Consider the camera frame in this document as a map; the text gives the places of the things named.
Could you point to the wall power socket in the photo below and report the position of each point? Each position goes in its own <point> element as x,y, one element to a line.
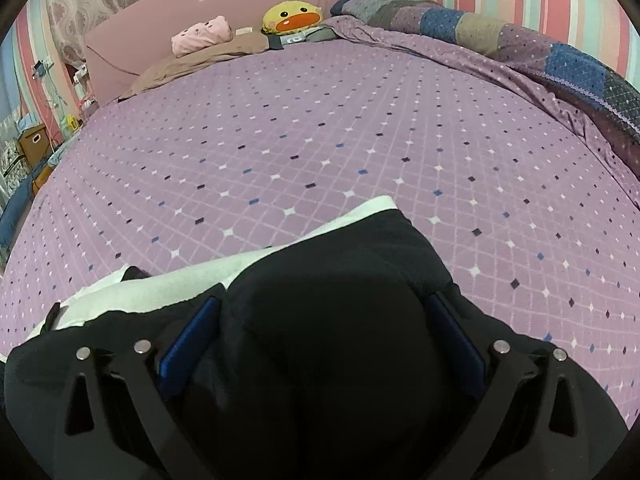
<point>41,68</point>

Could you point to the tan pillow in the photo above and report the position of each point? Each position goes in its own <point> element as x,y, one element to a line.
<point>172,68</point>

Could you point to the patchwork quilt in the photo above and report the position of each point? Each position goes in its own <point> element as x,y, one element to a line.
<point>531,53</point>

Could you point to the patterned storage drawers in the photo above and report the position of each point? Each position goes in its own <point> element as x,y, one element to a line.
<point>14,166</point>

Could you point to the purple diamond-pattern bed sheet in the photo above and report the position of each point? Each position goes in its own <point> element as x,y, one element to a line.
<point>520,193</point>

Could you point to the yellow duck plush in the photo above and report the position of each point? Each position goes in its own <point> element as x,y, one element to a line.
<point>289,17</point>

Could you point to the pink headboard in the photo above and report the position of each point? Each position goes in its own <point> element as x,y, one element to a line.
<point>123,47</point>

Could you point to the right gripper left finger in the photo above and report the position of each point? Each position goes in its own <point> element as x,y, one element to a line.
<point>114,422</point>

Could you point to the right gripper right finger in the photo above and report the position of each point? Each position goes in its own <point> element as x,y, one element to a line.
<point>528,422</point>

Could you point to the brown cardboard box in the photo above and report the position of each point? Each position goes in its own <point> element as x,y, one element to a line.
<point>35,145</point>

